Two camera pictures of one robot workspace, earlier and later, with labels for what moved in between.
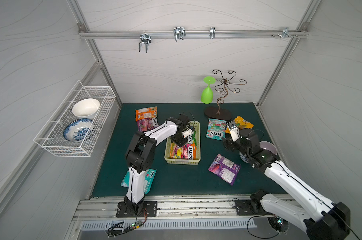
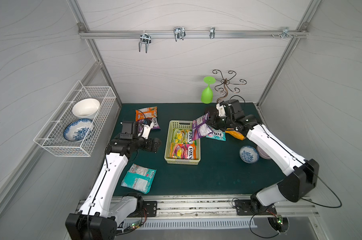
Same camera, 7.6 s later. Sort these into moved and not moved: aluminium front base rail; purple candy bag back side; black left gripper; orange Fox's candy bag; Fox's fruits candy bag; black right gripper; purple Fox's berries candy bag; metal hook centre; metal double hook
Moved: black left gripper; purple candy bag back side; black right gripper
Not moved: Fox's fruits candy bag; metal hook centre; metal double hook; orange Fox's candy bag; purple Fox's berries candy bag; aluminium front base rail
